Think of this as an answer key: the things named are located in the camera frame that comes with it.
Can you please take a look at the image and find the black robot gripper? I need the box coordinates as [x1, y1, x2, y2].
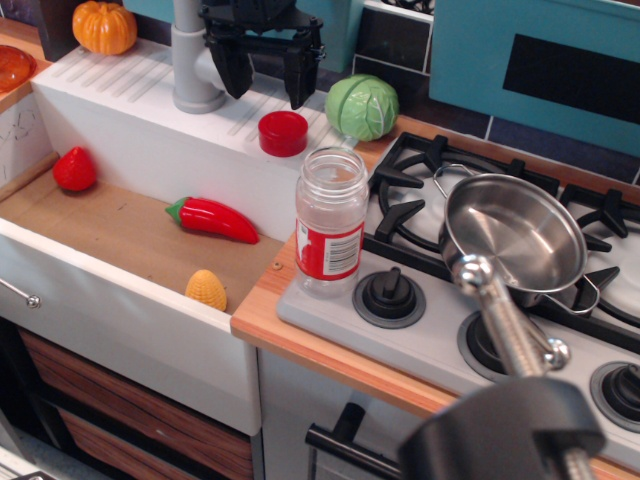
[199, 1, 325, 110]

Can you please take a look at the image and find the red plastic cap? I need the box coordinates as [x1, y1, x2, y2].
[258, 111, 309, 157]

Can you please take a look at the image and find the grey toy faucet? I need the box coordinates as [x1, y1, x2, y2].
[171, 0, 226, 114]

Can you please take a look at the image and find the green toy cabbage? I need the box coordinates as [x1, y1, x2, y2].
[325, 74, 399, 141]

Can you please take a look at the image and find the clear plastic jar red label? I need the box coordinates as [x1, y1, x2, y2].
[295, 147, 369, 298]

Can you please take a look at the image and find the orange toy pumpkin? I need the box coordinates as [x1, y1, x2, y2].
[72, 1, 138, 56]

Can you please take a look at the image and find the red toy chili pepper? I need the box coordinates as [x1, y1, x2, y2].
[165, 197, 259, 245]

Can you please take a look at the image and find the black left burner grate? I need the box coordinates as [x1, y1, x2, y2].
[364, 133, 560, 281]

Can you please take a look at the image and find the red toy strawberry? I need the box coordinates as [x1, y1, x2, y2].
[52, 146, 97, 192]

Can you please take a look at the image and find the yellow toy corn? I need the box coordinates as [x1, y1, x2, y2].
[185, 270, 227, 311]

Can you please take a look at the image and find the orange plastic bowl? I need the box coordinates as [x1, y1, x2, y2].
[0, 45, 37, 93]

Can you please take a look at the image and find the black left stove knob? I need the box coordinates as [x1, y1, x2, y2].
[352, 267, 426, 330]

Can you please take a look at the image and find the black stove knob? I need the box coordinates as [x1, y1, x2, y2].
[457, 311, 508, 382]
[352, 267, 426, 330]
[589, 362, 639, 433]

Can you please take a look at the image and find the white toy sink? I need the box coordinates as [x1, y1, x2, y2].
[0, 37, 361, 437]

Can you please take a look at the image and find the grey toy stove top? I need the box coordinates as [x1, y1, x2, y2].
[275, 130, 640, 471]

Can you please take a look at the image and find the teal toy microwave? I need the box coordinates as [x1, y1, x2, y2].
[430, 1, 639, 156]

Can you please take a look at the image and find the small steel pot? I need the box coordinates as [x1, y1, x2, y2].
[433, 164, 601, 315]

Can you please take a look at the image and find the black middle stove knob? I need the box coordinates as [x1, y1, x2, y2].
[457, 311, 508, 382]

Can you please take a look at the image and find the upper wooden drawer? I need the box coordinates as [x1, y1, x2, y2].
[18, 329, 254, 479]

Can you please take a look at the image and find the wooden drawer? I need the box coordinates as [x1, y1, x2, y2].
[18, 329, 254, 479]
[55, 405, 201, 480]

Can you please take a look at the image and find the lower wooden drawer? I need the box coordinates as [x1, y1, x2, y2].
[55, 405, 201, 480]

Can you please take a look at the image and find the black clamp with metal screw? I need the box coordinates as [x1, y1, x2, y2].
[398, 255, 605, 479]

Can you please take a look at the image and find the black right stove knob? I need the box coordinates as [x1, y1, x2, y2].
[589, 362, 639, 433]

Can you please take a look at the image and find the silver towel rail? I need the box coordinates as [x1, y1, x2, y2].
[0, 279, 42, 309]

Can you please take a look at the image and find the black oven door handle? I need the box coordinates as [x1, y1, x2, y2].
[305, 402, 401, 479]

